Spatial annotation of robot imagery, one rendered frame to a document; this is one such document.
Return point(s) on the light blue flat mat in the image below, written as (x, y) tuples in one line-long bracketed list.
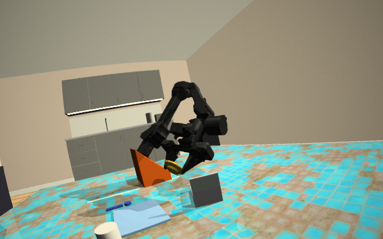
[(139, 217)]

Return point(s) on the yellow round plate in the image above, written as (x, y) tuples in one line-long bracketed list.
[(173, 167)]

